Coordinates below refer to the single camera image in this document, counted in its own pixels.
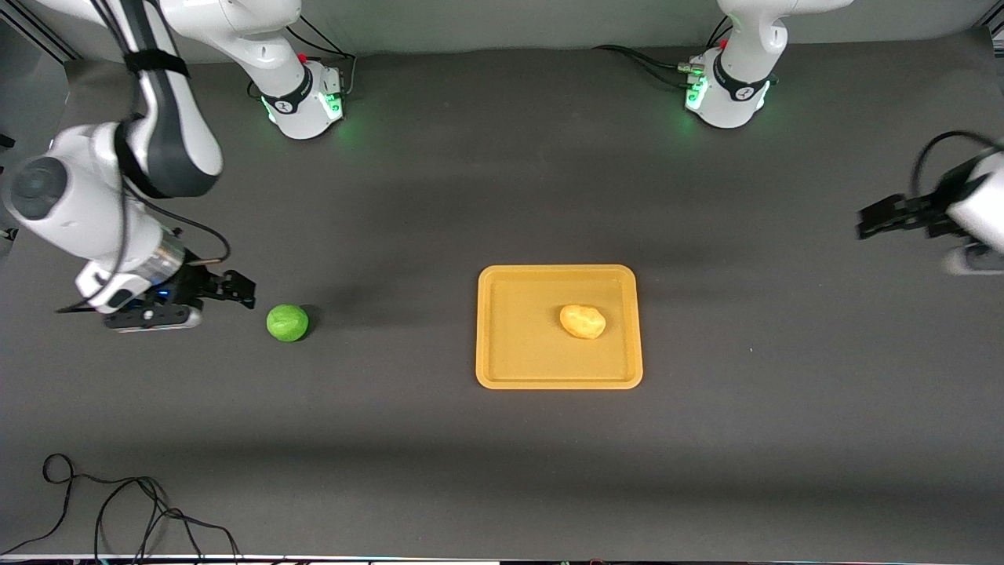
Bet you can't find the green lime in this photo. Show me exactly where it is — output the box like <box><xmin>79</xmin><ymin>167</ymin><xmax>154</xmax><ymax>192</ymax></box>
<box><xmin>267</xmin><ymin>304</ymin><xmax>310</xmax><ymax>343</ymax></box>

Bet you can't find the yellow potato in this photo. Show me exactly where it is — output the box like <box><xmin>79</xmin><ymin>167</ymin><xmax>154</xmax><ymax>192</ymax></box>
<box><xmin>559</xmin><ymin>304</ymin><xmax>607</xmax><ymax>341</ymax></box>

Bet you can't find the yellow plastic tray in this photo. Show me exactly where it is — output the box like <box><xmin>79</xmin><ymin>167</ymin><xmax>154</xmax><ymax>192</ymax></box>
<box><xmin>475</xmin><ymin>264</ymin><xmax>644</xmax><ymax>391</ymax></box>

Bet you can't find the dark grey table mat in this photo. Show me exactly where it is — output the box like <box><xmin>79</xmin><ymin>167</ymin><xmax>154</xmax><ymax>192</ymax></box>
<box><xmin>0</xmin><ymin>27</ymin><xmax>1004</xmax><ymax>563</ymax></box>

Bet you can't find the black left arm wrist cable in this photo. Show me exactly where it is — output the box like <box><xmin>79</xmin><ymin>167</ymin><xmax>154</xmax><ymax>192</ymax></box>
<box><xmin>910</xmin><ymin>129</ymin><xmax>1004</xmax><ymax>199</ymax></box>

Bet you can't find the thin black loose cable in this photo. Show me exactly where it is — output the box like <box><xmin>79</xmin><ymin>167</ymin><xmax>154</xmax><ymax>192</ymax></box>
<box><xmin>0</xmin><ymin>454</ymin><xmax>240</xmax><ymax>563</ymax></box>

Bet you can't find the black right arm base cable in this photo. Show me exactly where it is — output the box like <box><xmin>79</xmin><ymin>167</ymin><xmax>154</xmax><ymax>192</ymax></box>
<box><xmin>247</xmin><ymin>14</ymin><xmax>358</xmax><ymax>100</ymax></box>

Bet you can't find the black arm base cable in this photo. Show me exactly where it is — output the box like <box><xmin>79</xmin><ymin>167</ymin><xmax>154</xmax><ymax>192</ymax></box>
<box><xmin>247</xmin><ymin>14</ymin><xmax>358</xmax><ymax>100</ymax></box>
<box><xmin>594</xmin><ymin>16</ymin><xmax>734</xmax><ymax>89</ymax></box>

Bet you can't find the black left arm base cable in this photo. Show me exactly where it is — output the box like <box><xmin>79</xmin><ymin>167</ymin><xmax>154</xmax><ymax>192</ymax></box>
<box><xmin>594</xmin><ymin>16</ymin><xmax>734</xmax><ymax>89</ymax></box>

